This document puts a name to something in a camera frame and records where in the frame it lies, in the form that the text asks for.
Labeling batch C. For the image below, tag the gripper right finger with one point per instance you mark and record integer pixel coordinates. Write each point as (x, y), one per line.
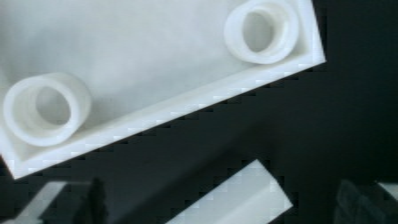
(366, 203)

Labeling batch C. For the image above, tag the white square tabletop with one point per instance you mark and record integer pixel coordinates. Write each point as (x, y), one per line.
(117, 63)

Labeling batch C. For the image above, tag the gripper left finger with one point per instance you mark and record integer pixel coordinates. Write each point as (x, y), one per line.
(67, 203)

